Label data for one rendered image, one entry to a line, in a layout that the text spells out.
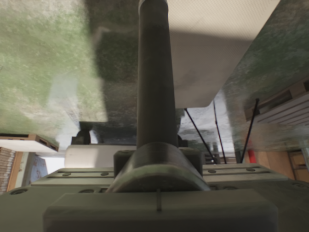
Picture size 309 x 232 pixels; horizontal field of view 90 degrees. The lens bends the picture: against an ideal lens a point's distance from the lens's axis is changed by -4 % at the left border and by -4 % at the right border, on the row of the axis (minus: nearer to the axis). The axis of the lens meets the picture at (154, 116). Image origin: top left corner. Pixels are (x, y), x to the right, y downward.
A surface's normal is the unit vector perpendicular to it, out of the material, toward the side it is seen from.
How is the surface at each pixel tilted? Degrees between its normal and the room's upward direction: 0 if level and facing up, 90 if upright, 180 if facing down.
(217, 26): 0
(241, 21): 0
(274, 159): 90
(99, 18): 0
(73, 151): 93
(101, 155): 90
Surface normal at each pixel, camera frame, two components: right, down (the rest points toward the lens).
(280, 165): 0.22, -0.36
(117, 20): 0.02, 0.93
